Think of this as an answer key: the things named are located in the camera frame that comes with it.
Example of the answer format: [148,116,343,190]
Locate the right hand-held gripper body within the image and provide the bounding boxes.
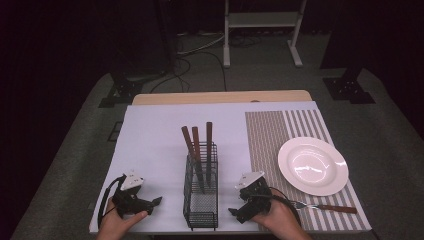
[234,170,273,221]

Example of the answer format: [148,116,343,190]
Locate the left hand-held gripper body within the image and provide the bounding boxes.
[111,170,155,218]

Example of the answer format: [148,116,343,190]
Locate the person's left hand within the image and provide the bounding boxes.
[95,199,150,240]

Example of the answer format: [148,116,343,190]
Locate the person's right hand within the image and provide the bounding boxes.
[250,189,313,240]

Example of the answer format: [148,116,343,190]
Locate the striped grey placemat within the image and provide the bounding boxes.
[244,108,373,233]

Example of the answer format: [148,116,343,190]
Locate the white table cover sheet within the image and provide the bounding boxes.
[88,101,373,235]

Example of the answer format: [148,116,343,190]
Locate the white round plate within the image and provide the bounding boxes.
[277,136,350,197]

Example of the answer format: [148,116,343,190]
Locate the dark floor plate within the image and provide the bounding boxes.
[107,121,124,143]

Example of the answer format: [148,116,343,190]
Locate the black stand base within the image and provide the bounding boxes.
[97,70,145,109]
[321,65,377,105]

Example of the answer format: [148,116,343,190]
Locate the white metal stand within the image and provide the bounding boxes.
[222,0,308,70]

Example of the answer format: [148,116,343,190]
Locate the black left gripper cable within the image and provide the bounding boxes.
[97,175,125,229]

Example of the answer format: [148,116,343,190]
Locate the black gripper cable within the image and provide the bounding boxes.
[97,175,125,229]
[269,186,303,228]

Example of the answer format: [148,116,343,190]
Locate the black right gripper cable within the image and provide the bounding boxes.
[269,186,303,228]

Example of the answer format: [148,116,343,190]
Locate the black wire cutlery basket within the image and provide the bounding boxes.
[182,141,220,232]

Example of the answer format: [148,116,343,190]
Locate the wooden-handled cutlery piece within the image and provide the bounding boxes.
[191,126,205,188]
[180,125,206,195]

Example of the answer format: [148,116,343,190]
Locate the wooden-handled fork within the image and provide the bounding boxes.
[289,199,359,215]

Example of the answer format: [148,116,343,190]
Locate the black floor cable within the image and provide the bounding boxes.
[149,49,229,95]

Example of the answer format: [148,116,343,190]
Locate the white floor cable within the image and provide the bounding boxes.
[175,30,226,57]

